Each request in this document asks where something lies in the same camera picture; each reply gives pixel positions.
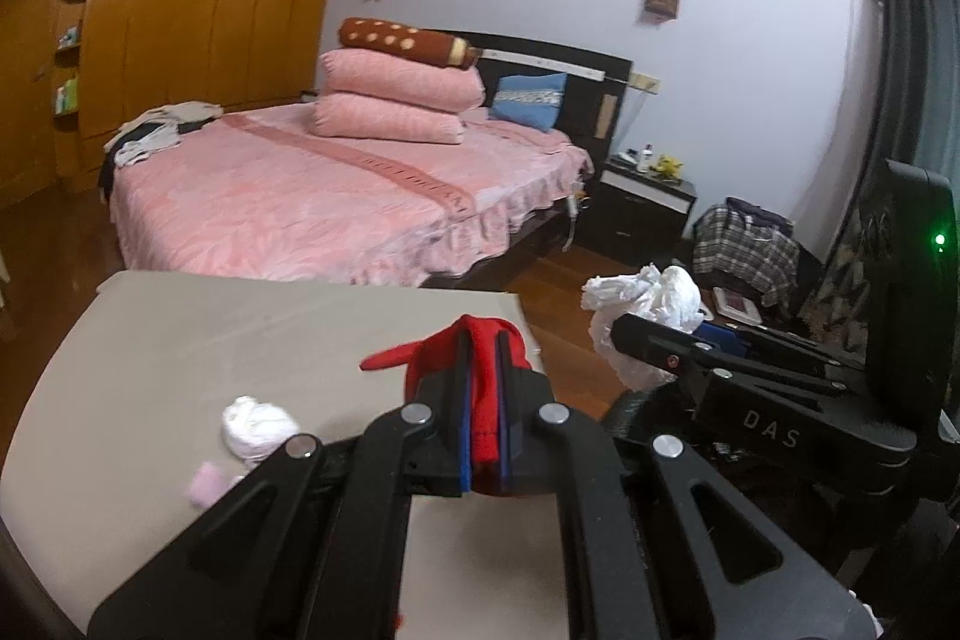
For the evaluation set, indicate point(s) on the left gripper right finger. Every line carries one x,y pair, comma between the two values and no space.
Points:
656,543

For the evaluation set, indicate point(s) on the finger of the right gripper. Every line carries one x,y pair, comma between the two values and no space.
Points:
686,355
771,346

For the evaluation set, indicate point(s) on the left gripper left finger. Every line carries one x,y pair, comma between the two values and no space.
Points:
311,544

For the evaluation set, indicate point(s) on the white plastic bag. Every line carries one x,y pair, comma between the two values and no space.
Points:
667,298

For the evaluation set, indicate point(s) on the white tissue ball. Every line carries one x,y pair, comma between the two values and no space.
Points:
253,430

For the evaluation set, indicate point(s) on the red fabric garment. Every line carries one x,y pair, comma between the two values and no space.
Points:
489,342

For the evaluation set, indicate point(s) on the patterned fabric chair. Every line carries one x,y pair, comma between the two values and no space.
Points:
836,314

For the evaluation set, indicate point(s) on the red white box on floor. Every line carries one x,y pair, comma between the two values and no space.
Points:
733,306

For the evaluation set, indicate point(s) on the pink paper scrap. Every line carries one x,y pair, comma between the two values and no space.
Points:
209,484

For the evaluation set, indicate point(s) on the black bedside table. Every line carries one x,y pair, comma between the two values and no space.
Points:
634,217

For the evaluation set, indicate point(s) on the plaid clothes pile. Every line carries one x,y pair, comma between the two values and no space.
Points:
740,240

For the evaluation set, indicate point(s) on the yellow toy on nightstand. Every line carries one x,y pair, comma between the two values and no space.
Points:
668,168

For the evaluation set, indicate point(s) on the white bottle on nightstand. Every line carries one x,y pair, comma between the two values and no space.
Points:
645,159

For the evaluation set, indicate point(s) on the dark curtain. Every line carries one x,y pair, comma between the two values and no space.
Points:
916,115

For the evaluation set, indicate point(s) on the black headboard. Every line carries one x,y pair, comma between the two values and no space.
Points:
595,83

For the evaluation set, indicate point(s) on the blue cushion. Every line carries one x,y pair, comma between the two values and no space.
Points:
532,101

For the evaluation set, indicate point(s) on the pink covered bed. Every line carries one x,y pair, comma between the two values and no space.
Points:
258,195

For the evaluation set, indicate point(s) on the upper pink pillow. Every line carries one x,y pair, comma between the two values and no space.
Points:
383,76

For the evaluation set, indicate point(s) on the pink pillow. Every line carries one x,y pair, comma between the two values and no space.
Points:
345,115
383,76

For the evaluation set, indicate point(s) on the lower pink pillow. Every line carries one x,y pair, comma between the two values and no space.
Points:
345,115

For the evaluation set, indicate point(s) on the brown dotted bolster pillow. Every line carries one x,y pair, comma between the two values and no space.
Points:
422,46

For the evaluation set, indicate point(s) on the pile of clothes on bed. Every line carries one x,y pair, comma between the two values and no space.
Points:
155,130

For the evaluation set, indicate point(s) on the wooden wardrobe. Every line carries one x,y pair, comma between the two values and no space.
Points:
73,71

